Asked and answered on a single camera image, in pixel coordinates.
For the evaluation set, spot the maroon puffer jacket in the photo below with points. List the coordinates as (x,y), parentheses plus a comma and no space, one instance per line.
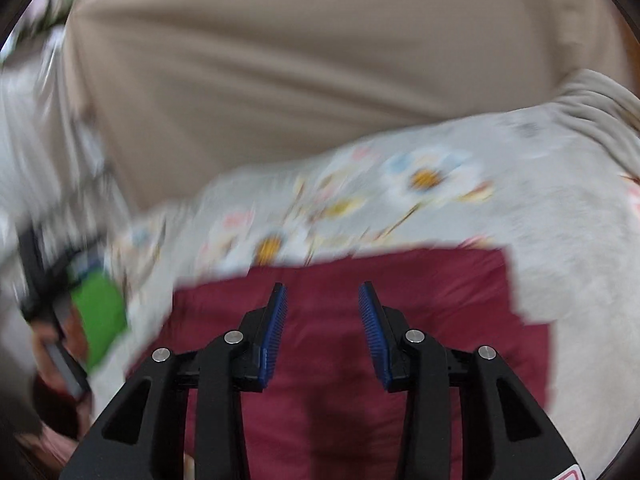
(320,435)

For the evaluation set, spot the white floral printed blanket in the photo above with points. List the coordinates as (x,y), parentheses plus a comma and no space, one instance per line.
(550,235)

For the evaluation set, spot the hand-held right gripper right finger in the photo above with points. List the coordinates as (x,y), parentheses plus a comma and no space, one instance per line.
(376,340)

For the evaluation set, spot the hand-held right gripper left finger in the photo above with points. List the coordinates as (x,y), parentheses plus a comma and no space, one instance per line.
(274,335)

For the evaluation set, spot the beige hanging sheet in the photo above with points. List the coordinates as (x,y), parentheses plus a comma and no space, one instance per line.
(300,85)

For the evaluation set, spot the silver white curtain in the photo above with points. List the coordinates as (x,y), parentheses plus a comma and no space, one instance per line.
(30,135)

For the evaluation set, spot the person's left hand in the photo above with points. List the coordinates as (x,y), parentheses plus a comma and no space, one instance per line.
(44,364)

